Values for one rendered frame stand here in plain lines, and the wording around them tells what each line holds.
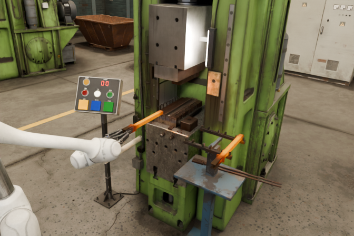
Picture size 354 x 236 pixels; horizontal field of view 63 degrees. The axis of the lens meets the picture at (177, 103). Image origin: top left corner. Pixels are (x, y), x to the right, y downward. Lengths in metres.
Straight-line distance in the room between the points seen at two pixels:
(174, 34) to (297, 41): 5.42
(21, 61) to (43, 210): 4.15
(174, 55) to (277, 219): 1.75
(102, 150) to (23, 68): 5.40
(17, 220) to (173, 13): 1.42
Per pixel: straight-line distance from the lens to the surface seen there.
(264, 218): 2.87
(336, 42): 7.00
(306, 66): 7.21
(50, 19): 6.81
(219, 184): 1.88
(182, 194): 2.35
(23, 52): 6.60
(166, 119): 2.17
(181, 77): 2.04
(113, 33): 8.38
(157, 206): 2.60
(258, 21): 2.25
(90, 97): 2.34
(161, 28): 2.00
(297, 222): 2.95
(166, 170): 2.31
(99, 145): 1.41
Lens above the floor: 1.91
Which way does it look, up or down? 23 degrees down
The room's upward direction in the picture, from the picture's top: 2 degrees clockwise
